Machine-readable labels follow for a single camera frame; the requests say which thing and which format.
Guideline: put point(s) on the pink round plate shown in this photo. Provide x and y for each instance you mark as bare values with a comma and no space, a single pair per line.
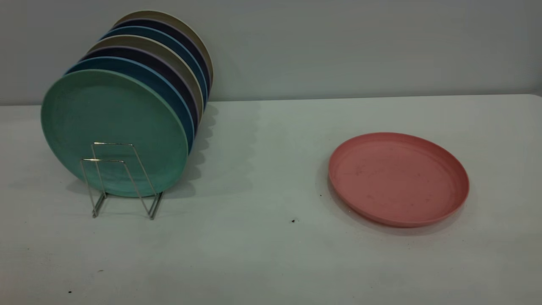
398,178

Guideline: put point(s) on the blue round plate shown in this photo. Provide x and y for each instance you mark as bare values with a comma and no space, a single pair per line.
169,96
169,42

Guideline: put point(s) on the dark purple round plate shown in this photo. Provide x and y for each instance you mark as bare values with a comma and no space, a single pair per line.
169,31
169,77

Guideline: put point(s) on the beige round plate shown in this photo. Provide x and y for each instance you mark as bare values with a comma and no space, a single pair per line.
169,19
169,58

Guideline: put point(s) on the green round plate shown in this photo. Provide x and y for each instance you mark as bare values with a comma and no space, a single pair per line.
114,114

